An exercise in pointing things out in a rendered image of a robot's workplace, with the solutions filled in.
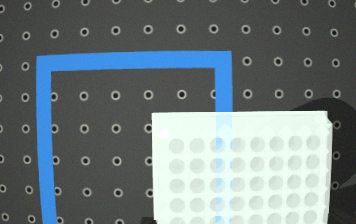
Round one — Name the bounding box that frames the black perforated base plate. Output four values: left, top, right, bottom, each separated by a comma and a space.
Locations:
0, 0, 356, 224

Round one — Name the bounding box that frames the white well plate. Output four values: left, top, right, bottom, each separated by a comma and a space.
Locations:
152, 111, 332, 224

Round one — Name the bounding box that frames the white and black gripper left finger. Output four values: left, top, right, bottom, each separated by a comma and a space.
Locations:
140, 217, 157, 224

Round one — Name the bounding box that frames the blue rectangular tape outline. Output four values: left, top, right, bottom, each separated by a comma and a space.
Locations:
36, 51, 232, 224

